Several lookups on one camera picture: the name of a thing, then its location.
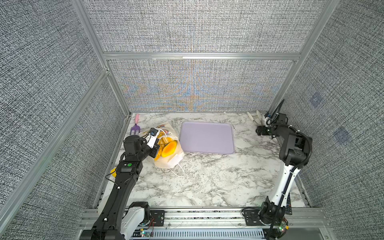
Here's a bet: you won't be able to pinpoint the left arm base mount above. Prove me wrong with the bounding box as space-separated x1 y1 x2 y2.
138 210 165 228

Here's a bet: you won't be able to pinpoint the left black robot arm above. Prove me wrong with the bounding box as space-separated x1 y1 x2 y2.
80 134 160 240

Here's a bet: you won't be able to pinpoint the metal tongs white tips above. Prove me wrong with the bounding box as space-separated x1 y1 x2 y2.
247 111 267 127

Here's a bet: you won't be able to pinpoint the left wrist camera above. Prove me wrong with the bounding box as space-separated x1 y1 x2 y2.
147 128 159 149

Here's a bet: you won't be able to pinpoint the black remote control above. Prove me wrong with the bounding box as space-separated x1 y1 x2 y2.
285 194 293 215

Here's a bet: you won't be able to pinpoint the yellow oval fake bread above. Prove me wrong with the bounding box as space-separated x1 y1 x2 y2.
161 141 178 158

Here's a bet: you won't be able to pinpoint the lilac plastic tray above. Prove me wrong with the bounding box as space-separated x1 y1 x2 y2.
180 122 235 155

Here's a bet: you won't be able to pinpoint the purple toy rake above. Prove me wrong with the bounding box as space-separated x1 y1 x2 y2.
130 114 141 135

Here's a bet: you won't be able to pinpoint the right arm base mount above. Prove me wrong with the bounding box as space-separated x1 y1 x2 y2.
241 207 289 240

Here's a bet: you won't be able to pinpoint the yellow ring fake bread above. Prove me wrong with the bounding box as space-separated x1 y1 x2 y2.
158 137 173 152

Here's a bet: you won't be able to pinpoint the white paper gift bag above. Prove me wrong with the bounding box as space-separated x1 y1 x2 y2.
154 122 185 177

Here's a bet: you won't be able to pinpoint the yellow toy shovel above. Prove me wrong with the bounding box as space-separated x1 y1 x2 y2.
110 168 117 178

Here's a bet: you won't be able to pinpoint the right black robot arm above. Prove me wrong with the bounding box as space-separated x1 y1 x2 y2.
256 113 313 225

